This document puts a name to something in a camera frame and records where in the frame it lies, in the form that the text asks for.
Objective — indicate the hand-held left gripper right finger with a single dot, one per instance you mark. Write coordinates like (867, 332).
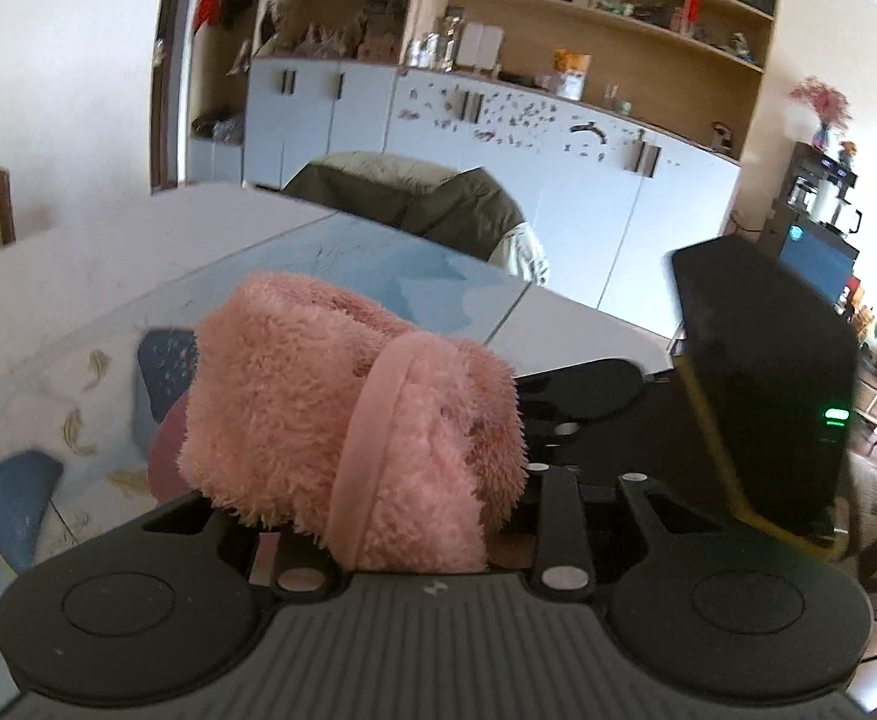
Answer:
(558, 521)

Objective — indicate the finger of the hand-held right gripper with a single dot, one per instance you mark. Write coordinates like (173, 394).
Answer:
(588, 390)

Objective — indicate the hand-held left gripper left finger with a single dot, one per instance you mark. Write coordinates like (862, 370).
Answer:
(183, 514)

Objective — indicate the pink fluffy slipper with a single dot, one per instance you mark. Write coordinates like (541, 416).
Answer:
(311, 405)

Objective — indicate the blue screen monitor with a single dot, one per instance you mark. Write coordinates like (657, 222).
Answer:
(817, 262)

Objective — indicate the black coffee machine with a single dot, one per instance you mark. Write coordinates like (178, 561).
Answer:
(810, 187)

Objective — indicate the blue patterned table mat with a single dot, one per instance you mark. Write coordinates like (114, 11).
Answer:
(408, 277)

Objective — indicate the olive green jacket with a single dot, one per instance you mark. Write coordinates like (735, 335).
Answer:
(438, 199)

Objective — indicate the pink flowers in vase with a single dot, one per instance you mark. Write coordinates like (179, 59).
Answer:
(822, 101)

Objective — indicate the clear drinking glass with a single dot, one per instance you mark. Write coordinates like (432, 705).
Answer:
(612, 96)

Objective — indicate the orange box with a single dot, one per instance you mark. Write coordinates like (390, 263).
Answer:
(569, 73)

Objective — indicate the white box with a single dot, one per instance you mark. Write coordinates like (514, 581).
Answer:
(479, 45)

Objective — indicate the red hanging cloth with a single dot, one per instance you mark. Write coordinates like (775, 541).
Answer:
(207, 7)

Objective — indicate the white and wood wall cabinet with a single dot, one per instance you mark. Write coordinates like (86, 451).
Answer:
(483, 180)

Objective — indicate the brown door frame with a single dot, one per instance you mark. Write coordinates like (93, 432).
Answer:
(164, 90)

